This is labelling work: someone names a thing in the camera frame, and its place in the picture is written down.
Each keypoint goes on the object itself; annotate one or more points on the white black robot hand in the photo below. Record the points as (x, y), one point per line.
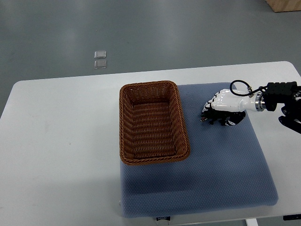
(236, 102)

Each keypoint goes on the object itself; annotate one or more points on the dark toy crocodile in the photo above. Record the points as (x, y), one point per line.
(213, 115)

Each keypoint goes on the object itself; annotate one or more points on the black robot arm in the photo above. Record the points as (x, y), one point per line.
(288, 94)

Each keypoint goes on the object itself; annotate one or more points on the brown wicker basket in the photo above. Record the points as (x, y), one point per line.
(152, 127)

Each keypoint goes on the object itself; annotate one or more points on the blue grey foam mat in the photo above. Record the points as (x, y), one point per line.
(226, 168)

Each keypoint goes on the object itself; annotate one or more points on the white table leg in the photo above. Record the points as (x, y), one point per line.
(251, 222)

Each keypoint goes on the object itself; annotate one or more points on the black table control panel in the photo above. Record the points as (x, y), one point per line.
(292, 217)

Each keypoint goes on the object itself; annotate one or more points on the upper metal floor plate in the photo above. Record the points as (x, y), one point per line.
(100, 54)

